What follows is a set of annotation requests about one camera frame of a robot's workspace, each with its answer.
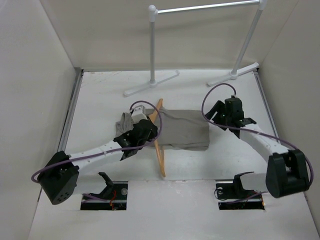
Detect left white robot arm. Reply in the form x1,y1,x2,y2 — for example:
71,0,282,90
37,119,158,205

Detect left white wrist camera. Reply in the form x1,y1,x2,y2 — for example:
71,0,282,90
131,105,148,124

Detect metal table rail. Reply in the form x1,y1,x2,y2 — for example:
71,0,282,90
253,68,279,138
56,67,84,152

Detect white clothes rack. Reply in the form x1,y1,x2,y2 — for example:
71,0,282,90
123,0,267,97

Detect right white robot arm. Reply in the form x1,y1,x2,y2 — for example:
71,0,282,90
202,96,312,198

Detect grey trousers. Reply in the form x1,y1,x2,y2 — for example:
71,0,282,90
114,107,211,152

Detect right metal table rail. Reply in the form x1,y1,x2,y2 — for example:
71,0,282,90
253,68,279,138

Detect left metal table rail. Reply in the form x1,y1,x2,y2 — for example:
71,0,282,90
56,67,84,152

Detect wooden clothes hanger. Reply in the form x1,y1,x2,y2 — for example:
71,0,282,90
148,110,166,178

